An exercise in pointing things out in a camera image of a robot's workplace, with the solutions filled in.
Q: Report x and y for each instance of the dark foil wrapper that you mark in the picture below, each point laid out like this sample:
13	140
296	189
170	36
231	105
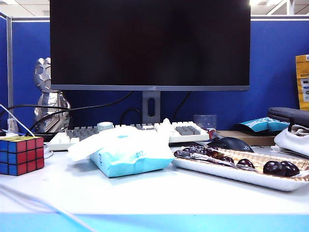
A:
193	153

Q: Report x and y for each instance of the sky blue wet wipes packet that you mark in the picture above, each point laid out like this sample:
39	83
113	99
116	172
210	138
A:
130	159

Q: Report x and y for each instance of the brown cardboard box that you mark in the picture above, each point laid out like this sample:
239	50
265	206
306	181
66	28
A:
246	137

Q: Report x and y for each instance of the small red wrapper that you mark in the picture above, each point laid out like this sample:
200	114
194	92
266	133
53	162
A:
212	133

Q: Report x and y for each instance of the rubik's cube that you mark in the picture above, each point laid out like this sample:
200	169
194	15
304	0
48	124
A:
21	154

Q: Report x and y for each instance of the grey partition post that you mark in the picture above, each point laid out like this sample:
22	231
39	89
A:
9	65

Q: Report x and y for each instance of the dark glossy chocolate ball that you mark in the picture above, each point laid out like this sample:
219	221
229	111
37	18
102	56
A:
245	163
227	159
292	168
272	168

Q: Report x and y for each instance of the black computer monitor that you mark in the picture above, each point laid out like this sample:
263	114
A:
149	43

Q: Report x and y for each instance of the blue white snack packet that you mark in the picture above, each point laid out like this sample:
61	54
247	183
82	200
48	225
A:
258	124

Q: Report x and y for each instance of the white cloth bag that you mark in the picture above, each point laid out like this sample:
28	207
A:
287	142

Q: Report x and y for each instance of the clear drinking glass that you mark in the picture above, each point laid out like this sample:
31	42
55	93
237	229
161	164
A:
204	123

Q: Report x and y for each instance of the white grey mechanical keyboard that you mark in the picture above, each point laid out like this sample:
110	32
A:
186	130

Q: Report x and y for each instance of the silver faceted figurine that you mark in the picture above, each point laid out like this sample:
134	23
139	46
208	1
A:
46	96

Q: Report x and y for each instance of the black zip pouch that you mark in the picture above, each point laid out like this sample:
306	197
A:
289	114

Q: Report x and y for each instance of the white wet wipe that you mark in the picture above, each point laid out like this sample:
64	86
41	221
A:
166	129

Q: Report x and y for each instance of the yellow paper packet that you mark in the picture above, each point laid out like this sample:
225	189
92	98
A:
303	82

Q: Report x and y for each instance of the white food tray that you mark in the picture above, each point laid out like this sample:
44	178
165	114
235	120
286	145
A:
231	177

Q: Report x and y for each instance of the black computer mouse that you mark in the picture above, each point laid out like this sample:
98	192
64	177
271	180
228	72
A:
231	143

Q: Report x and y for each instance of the grey monitor stand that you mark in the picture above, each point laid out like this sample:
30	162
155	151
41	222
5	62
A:
146	106

